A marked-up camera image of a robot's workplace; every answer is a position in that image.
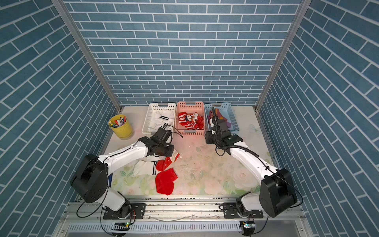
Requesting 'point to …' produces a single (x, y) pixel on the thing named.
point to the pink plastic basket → (199, 107)
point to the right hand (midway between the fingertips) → (209, 135)
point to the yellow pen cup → (120, 124)
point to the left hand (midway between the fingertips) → (175, 152)
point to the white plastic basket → (153, 107)
